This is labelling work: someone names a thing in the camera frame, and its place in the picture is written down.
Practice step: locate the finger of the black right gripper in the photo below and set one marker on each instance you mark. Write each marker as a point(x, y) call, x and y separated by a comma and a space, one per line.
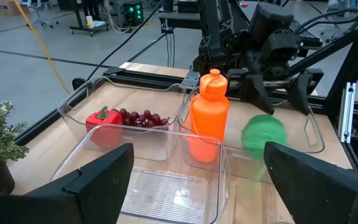
point(300, 90)
point(255, 90)

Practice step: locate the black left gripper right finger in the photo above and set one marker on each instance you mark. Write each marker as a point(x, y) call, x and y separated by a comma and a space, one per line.
point(322, 199)

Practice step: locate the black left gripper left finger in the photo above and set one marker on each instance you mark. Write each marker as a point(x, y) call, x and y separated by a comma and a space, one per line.
point(89, 199)

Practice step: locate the green plastic squeeze bottle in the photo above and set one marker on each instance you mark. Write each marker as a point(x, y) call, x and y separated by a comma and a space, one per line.
point(263, 133)

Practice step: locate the orange plastic squeeze bottle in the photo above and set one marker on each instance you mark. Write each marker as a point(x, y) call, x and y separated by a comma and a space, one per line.
point(210, 115)

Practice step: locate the red toy bell pepper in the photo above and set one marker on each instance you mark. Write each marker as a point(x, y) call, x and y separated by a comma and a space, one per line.
point(104, 119)

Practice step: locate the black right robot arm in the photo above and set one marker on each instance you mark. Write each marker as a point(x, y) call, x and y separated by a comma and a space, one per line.
point(216, 31)

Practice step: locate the long clear plastic bin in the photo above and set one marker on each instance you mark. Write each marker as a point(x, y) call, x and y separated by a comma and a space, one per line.
point(312, 130)
point(141, 99)

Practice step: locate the short clear plastic bin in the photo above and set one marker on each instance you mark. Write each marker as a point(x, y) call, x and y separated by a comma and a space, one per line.
point(172, 193)

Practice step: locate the dark red grape bunch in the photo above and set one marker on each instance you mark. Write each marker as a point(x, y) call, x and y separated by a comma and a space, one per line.
point(145, 119)

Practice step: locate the black box with green lights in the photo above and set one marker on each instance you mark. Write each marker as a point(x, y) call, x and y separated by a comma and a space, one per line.
point(132, 17)

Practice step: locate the black rolling cart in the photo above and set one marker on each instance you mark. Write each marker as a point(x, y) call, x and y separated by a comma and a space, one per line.
point(80, 18)

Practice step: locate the brown cardboard box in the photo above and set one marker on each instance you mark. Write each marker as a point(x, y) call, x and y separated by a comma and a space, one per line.
point(8, 6)

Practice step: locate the silver aluminium extrusion post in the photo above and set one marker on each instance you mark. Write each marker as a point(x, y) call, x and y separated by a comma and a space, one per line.
point(348, 112)

